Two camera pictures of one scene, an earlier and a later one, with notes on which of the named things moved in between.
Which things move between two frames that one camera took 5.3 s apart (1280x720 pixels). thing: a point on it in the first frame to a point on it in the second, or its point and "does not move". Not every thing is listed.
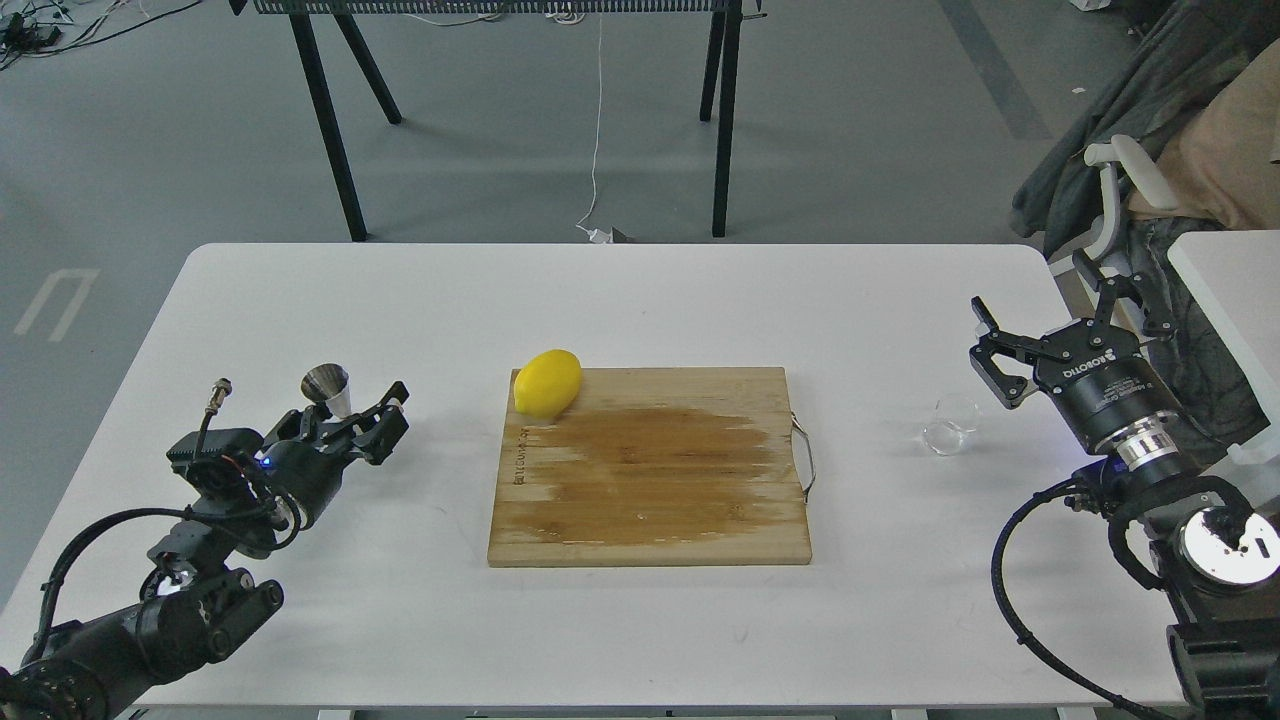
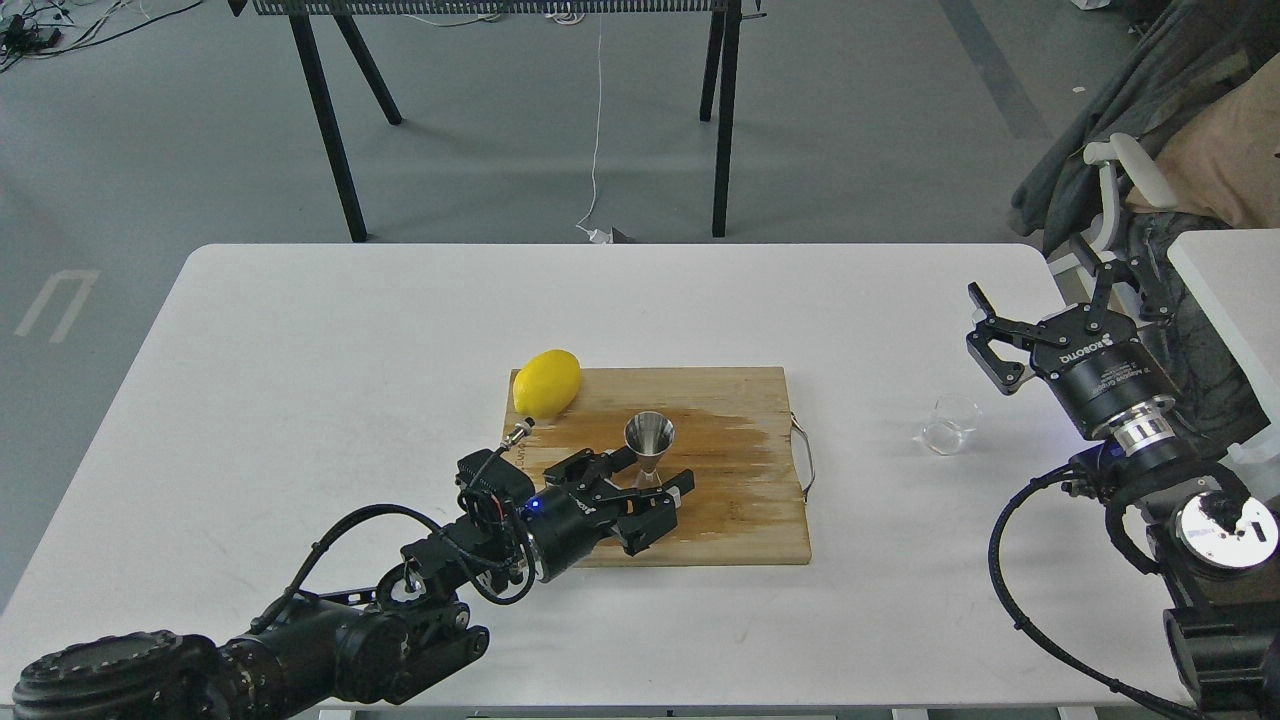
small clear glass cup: (950, 425) does not move
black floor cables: (25, 29) does not move
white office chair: (1126, 153) does not move
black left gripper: (308, 474) to (564, 523)
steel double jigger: (329, 383) to (648, 434)
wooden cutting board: (653, 467) does not move
